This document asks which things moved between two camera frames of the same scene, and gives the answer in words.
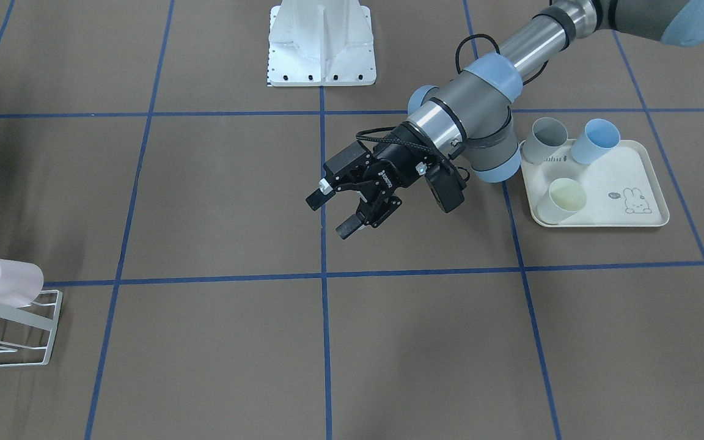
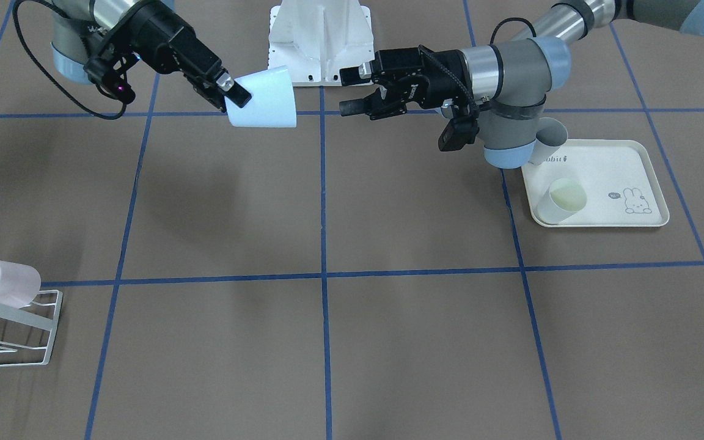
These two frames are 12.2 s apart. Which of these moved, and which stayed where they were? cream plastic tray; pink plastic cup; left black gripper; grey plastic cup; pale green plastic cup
Moved: left black gripper
Stayed: pink plastic cup; cream plastic tray; grey plastic cup; pale green plastic cup
